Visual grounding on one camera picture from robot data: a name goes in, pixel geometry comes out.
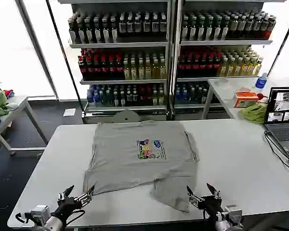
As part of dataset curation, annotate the light green crumpled cloth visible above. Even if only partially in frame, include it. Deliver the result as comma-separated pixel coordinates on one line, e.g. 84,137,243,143
240,103,267,125

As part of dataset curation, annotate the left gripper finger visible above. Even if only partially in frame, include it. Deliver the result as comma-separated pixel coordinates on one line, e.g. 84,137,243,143
74,184,96,208
57,184,75,203

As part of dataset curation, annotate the thin black laptop cable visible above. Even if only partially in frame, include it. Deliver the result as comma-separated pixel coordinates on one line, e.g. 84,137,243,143
264,131,289,181

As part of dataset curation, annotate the small grey table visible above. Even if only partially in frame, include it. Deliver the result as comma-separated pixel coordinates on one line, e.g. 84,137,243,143
0,95,49,156

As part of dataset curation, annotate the grey printed t-shirt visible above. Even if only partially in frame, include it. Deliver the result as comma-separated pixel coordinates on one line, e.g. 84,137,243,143
82,120,200,214

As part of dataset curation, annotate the bottle shelf with wide bays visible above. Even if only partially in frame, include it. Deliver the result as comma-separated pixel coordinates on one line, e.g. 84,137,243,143
57,0,173,122

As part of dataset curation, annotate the bottle shelf beside side table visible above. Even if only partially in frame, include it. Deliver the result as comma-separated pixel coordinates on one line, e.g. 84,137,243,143
172,0,287,116

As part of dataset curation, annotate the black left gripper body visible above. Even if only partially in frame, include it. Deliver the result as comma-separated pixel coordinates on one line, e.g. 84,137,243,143
50,195,84,218

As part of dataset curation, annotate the clear blue-label water bottle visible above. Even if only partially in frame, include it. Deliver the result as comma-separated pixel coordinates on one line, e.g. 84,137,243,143
255,72,268,90

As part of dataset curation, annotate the dark grey laptop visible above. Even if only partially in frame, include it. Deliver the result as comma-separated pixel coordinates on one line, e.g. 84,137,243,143
263,86,289,158

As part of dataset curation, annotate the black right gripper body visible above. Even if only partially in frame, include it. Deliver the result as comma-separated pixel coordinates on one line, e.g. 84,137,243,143
197,195,225,215

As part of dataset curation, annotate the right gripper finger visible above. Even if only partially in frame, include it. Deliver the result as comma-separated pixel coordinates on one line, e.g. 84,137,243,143
186,185,205,208
206,182,222,199

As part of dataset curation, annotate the round grey disc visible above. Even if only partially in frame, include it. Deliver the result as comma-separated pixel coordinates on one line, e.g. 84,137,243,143
112,109,141,124

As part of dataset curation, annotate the orange tissue box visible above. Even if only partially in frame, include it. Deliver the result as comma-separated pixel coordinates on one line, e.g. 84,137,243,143
233,91,259,108

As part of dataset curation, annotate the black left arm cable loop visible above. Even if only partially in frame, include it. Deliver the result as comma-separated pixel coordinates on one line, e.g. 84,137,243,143
14,211,31,225

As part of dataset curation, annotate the white side table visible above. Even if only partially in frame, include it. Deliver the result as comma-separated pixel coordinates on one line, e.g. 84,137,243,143
201,76,289,167

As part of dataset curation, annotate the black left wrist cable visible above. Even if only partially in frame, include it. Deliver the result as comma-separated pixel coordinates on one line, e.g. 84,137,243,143
62,208,86,227

